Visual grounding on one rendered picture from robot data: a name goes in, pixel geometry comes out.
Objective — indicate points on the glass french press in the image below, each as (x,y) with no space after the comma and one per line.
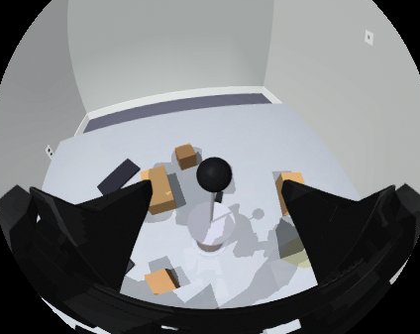
(211,223)

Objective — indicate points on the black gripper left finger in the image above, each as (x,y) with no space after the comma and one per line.
(103,230)

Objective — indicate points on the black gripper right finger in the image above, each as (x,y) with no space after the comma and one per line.
(329,225)

